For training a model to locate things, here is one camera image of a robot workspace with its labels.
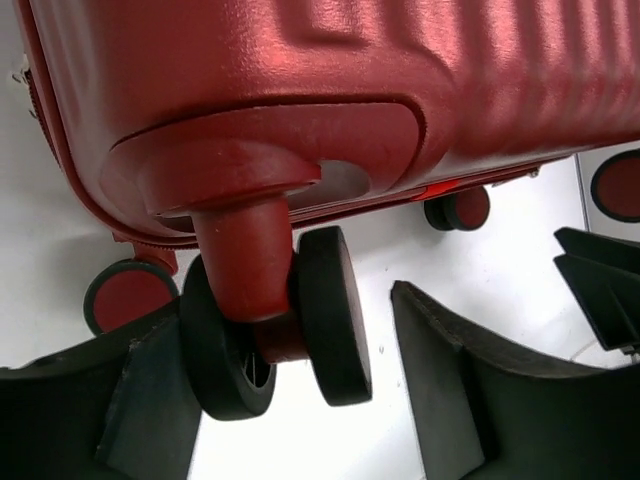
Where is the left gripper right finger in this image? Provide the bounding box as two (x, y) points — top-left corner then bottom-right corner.
(391, 281), (639, 479)

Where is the red hard-shell suitcase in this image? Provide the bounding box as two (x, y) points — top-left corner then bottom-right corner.
(15, 1), (639, 420)

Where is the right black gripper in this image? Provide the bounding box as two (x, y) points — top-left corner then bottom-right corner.
(554, 227), (639, 353)

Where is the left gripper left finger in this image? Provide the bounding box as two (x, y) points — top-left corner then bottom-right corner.
(1, 301), (202, 479)

